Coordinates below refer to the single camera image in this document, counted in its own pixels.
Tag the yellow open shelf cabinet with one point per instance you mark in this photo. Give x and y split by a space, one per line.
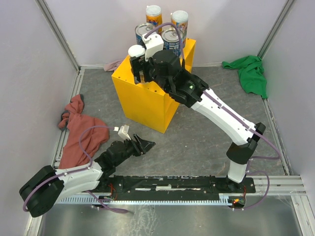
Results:
149 104

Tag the tall mixed-vegetable label can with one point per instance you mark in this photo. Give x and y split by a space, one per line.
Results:
180 19

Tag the red cloth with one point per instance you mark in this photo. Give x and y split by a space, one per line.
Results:
86 134

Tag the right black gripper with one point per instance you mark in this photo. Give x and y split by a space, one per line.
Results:
137 63

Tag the green cloth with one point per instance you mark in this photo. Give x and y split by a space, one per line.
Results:
250 73

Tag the blue can metal pull-tab lid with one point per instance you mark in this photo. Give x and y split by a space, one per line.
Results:
142 29

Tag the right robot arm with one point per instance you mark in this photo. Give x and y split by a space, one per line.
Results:
197 95

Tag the pink cloth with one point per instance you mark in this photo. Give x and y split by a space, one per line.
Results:
112 66

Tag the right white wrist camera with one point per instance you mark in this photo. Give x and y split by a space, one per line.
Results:
153 43

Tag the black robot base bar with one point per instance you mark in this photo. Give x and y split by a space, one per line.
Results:
172 188

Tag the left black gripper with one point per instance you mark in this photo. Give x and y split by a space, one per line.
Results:
143 146

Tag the short orange can white lid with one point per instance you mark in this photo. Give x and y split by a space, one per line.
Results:
136 51

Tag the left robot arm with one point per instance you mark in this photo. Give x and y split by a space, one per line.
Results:
48 186

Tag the short can white lid front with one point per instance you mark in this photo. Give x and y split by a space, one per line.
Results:
139 77

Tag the tall orange drink can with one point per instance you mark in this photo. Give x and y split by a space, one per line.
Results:
154 15

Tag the blue can with pull-tab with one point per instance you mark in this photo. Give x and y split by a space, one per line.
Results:
172 42

